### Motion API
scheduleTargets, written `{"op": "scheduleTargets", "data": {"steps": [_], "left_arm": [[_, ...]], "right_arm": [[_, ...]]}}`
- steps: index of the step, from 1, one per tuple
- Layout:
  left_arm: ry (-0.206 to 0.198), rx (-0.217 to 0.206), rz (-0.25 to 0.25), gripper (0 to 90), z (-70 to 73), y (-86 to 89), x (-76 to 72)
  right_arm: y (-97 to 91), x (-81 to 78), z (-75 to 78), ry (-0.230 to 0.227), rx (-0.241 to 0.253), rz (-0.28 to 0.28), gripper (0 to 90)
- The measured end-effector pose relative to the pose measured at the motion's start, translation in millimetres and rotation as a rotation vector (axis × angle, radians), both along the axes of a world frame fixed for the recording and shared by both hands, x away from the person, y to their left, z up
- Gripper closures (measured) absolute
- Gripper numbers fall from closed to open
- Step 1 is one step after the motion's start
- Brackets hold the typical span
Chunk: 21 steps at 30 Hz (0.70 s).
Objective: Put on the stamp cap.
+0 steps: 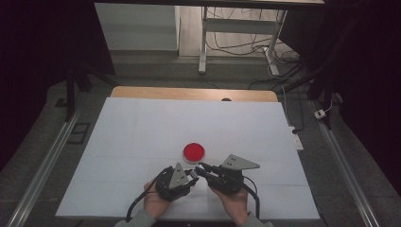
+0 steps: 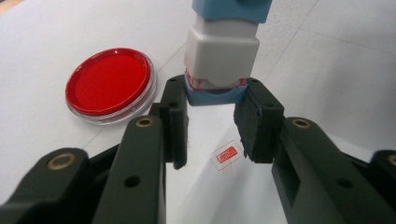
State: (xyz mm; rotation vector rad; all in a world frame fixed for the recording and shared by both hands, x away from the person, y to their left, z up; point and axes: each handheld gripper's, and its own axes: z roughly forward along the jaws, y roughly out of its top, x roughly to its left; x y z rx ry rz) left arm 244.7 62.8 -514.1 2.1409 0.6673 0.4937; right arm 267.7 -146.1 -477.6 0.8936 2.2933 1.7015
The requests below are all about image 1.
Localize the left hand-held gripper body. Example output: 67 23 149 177
154 162 201 203

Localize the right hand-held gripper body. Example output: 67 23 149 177
205 153 261 196

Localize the red round ink pad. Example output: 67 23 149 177
183 142 206 165

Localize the person's left hand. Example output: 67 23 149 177
143 179 174 219

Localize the person's right hand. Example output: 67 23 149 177
208 183 251 227

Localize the white paper sheet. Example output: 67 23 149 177
172 176 210 214

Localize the white power strip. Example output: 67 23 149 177
288 125 305 151

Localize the black floor plate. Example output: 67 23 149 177
65 121 92 146

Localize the black metal stand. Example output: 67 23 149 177
277 55 336 131
63 55 118 123

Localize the white cabinet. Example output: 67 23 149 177
95 2 181 52

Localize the dark curtain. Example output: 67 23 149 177
0 0 117 163
278 0 401 198

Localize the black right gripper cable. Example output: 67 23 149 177
241 175 262 220

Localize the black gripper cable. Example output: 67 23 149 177
125 166 173 223
241 175 262 220

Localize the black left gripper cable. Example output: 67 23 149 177
125 166 173 223

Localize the aluminium floor rail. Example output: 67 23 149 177
309 99 381 227
5 105 83 227

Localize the tangle of floor cables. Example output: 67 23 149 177
204 7 305 133

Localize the white metal desk frame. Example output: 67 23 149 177
94 0 325 77

